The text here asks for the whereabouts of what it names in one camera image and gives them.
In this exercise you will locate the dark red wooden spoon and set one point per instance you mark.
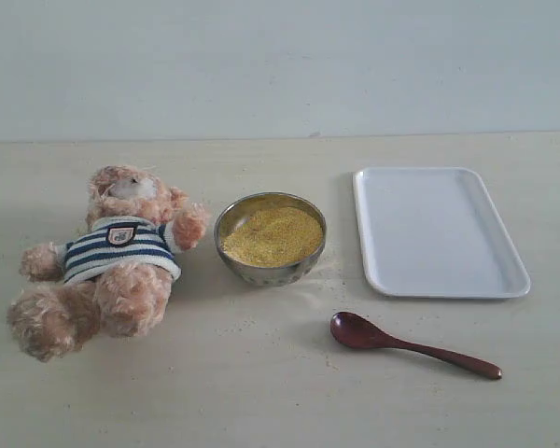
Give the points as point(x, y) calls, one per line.
point(356, 332)

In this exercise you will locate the steel bowl of yellow grain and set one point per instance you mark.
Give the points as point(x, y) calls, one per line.
point(270, 239)

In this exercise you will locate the tan teddy bear striped sweater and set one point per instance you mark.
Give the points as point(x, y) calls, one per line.
point(117, 277)

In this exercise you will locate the white rectangular plastic tray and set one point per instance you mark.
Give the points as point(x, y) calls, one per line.
point(434, 233)

